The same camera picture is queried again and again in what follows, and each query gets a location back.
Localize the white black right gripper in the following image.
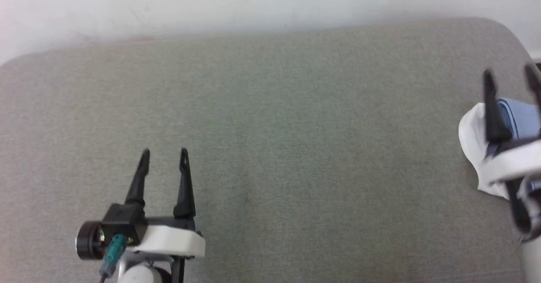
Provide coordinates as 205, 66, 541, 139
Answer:
482, 63, 541, 234

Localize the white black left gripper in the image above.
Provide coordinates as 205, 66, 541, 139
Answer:
101, 148, 206, 259

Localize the light blue polo shirt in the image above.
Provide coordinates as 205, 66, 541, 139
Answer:
458, 98, 541, 200

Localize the grey fabric sofa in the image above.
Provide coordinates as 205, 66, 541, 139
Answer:
0, 17, 541, 283

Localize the thin black left gripper cable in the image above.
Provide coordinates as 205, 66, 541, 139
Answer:
98, 234, 128, 283

